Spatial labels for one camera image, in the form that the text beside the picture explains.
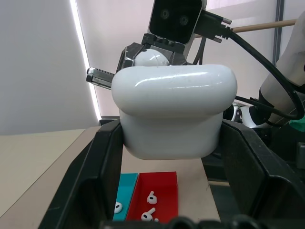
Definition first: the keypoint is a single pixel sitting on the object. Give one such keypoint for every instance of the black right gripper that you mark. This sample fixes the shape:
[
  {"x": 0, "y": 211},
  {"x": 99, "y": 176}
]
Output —
[{"x": 164, "y": 43}]

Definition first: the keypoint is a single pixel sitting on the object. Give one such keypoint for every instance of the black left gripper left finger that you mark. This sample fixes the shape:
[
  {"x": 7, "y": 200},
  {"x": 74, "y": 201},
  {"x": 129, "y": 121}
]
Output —
[{"x": 81, "y": 186}]

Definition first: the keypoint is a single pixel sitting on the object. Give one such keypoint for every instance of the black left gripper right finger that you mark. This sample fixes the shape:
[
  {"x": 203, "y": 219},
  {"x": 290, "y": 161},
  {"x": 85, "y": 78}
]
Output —
[{"x": 262, "y": 186}]

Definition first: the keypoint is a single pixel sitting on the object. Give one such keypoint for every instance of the white earbud charging case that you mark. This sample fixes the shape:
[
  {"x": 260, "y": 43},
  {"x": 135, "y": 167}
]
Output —
[{"x": 171, "y": 107}]

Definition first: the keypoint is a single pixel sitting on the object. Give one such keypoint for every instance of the teal plastic tray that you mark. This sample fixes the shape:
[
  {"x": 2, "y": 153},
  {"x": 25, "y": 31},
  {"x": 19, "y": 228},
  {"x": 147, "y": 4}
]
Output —
[{"x": 126, "y": 183}]

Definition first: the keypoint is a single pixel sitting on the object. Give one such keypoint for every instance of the green cloth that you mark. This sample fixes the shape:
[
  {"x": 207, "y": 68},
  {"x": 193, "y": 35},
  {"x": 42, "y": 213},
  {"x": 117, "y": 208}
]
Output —
[{"x": 297, "y": 126}]

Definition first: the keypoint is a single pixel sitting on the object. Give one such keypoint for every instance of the black and white rounded housing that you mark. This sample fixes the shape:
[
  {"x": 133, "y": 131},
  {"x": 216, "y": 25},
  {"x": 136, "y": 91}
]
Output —
[{"x": 245, "y": 117}]

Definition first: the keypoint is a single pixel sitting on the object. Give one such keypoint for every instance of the red plastic tray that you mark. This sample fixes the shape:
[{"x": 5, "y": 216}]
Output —
[{"x": 164, "y": 188}]

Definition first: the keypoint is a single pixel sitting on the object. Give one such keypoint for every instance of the wooden dowel rod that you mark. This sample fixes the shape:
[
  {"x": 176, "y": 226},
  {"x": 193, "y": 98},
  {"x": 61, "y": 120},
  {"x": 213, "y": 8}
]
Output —
[{"x": 262, "y": 25}]

